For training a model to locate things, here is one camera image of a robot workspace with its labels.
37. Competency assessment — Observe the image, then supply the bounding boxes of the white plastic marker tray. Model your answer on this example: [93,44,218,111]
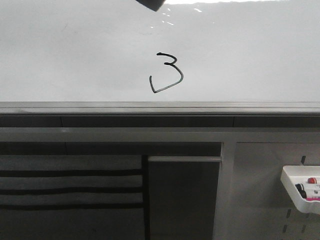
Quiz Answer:
[280,165,320,215]

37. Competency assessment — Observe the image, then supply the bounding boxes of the red capped marker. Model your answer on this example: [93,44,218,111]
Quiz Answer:
[307,177,320,185]

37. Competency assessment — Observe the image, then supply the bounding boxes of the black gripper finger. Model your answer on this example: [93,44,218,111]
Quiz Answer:
[136,0,166,12]

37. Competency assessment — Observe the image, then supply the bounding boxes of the white whiteboard with metal frame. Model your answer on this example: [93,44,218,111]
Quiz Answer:
[0,0,320,115]

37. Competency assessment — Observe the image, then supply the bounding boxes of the grey metal stand frame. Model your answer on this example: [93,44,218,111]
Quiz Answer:
[0,127,320,240]

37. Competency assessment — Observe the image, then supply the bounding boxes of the pink marker in tray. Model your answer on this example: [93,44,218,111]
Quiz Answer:
[305,196,320,202]

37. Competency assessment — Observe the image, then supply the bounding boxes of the dark grey panel board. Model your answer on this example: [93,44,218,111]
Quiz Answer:
[148,156,220,240]

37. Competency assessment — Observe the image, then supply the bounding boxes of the grey fabric organiser black stripes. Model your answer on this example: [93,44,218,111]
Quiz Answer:
[0,155,151,240]

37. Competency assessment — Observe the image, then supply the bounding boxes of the black capped marker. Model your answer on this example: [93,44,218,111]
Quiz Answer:
[295,183,320,199]

